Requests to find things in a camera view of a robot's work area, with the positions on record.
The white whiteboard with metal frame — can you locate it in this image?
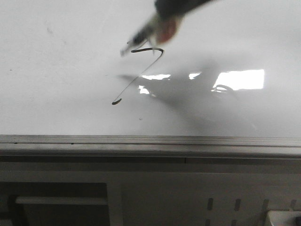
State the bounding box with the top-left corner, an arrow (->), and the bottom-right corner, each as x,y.
0,0 -> 301,157

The white black whiteboard marker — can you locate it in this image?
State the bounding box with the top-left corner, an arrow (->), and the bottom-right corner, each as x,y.
119,9 -> 184,57

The white box lower right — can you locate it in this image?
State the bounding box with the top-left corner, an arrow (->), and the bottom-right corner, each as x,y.
264,210 -> 301,226

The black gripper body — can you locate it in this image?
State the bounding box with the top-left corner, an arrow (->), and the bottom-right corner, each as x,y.
154,0 -> 210,18

